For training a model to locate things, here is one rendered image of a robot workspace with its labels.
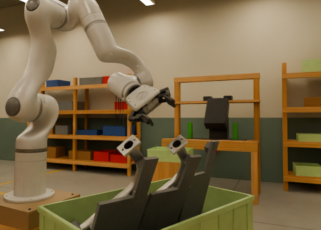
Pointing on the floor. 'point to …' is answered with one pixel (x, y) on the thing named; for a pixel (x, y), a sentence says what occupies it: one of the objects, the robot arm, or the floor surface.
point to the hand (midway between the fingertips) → (161, 112)
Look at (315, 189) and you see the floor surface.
